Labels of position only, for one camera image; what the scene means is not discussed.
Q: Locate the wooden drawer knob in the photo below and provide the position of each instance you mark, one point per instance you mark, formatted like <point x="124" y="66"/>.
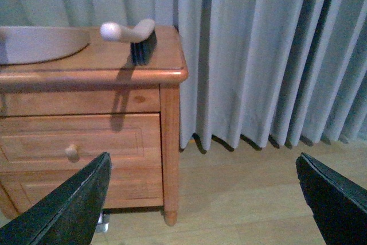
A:
<point x="72" y="153"/>

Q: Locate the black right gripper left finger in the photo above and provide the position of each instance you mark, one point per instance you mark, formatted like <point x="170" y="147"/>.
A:
<point x="69" y="214"/>

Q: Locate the wooden nightstand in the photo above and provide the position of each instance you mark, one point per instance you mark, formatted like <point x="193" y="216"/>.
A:
<point x="98" y="100"/>

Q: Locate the beige dustpan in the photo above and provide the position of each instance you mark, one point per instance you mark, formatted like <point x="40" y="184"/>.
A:
<point x="37" y="44"/>

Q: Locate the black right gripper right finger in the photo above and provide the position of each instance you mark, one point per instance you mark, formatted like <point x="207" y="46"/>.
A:
<point x="337" y="203"/>

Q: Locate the beige hand brush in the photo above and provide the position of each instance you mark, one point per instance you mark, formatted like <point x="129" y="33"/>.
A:
<point x="142" y="38"/>

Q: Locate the grey curtain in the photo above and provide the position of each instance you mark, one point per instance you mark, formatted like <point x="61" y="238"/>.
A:
<point x="287" y="70"/>

